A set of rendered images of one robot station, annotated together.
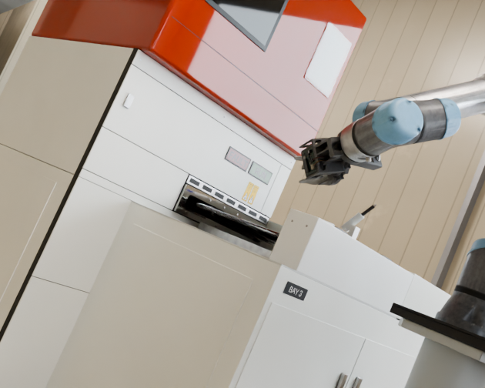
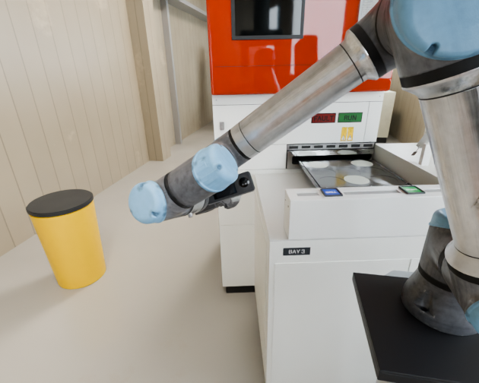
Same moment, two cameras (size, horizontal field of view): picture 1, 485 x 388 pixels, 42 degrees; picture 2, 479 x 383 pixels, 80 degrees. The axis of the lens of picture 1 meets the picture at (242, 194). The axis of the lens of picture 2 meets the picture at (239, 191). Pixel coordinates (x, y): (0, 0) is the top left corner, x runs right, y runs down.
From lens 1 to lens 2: 1.18 m
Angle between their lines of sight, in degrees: 52
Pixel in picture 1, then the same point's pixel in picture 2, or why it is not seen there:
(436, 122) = (186, 188)
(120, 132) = not seen: hidden behind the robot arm
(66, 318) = (248, 238)
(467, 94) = (304, 86)
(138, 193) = (256, 169)
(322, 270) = (320, 231)
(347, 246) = (341, 207)
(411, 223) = not seen: outside the picture
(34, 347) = (238, 253)
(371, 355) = not seen: hidden behind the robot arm
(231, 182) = (325, 134)
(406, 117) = (138, 206)
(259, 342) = (278, 286)
